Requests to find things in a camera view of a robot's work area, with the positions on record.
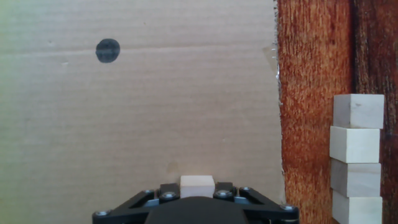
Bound dark red wooden board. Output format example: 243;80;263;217
275;0;398;224

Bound small wooden block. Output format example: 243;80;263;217
333;93;385;129
329;125;381;164
180;175;216;198
331;190;383;224
330;158;382;198

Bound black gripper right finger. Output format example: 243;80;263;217
214;182;300;224

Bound brown cardboard sheet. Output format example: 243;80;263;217
0;0;287;224

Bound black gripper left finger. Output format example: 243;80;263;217
92;183;181;224

